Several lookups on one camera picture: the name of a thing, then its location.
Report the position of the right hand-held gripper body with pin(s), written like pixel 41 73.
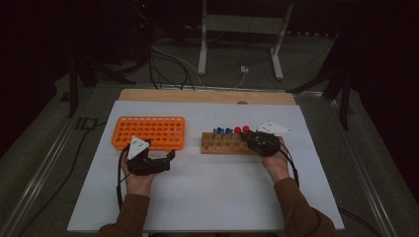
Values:
pixel 265 144

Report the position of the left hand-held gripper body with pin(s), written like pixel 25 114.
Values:
pixel 145 164

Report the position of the red-capped test tube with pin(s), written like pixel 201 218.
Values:
pixel 245 128
pixel 237 130

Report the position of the orange plastic tube rack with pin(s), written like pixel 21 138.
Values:
pixel 148 128

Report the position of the blue-capped test tube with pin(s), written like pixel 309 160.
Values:
pixel 218 130
pixel 228 131

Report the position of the clear capless test tube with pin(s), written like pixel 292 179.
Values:
pixel 170 133
pixel 178 132

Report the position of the wooden test tube rack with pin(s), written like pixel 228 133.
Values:
pixel 217 148

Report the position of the person's left hand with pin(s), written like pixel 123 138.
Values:
pixel 138 184

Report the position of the person's right hand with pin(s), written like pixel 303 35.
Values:
pixel 276 166

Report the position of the white plug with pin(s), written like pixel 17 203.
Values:
pixel 244 69

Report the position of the grey metal stand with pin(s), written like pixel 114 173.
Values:
pixel 243 24

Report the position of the dark equipment rack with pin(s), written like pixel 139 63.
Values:
pixel 143 19

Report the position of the metal floor rail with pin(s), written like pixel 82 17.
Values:
pixel 42 171
pixel 372 197

